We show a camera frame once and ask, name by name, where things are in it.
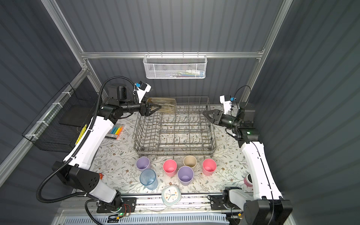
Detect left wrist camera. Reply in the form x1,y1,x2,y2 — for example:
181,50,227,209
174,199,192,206
135,81,152,103

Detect beige cup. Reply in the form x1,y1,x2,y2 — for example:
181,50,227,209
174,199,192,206
183,155,197,169

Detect pink tape roll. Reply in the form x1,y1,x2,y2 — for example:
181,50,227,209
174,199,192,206
244,173,253,188

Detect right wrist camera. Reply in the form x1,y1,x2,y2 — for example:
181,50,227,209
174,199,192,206
219,95,236,115

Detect black wire wall basket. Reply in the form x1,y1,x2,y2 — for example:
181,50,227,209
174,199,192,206
22,79,98,153

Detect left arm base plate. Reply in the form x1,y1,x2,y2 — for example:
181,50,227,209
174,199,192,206
96,197,137,213

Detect lilac cup front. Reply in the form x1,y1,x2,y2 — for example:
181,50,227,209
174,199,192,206
177,166,194,186

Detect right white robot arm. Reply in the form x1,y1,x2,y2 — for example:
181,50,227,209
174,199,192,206
202,104,293,225

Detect coloured marker pack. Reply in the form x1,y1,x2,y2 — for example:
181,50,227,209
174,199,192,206
105,124,125,140

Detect pink cup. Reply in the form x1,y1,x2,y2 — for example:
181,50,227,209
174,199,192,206
202,158,217,176
163,159,177,177

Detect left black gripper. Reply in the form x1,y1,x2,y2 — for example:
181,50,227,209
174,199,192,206
119,96,160,117

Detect clear blue cup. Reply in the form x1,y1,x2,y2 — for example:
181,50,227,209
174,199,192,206
140,169,158,190

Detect yellow marker pen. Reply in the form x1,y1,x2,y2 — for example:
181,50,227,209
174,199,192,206
75,124,88,145

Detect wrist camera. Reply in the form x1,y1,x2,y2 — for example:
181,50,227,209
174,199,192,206
135,81,152,103
219,95,236,115

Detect lilac cup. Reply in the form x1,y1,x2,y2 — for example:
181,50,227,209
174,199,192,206
177,166,194,186
136,157,151,171

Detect items in white basket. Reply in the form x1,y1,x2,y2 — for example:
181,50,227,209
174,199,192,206
166,69,205,78

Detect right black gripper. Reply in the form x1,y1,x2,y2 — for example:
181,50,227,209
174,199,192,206
203,111,240,131

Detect grey wire dish rack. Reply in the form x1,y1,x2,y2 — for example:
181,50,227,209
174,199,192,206
133,97,217,156

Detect clear amber glass cup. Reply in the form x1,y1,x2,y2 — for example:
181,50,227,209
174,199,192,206
147,97,177,113

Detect white mesh wall basket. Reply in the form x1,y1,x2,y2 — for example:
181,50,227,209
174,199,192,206
143,55,208,79

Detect white mint clock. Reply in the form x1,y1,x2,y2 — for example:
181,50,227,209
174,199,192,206
161,185,182,207

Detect lilac cup left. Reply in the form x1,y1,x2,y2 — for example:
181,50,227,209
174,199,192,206
136,157,151,171

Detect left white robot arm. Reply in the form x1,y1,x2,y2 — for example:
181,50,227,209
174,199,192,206
36,76,161,209

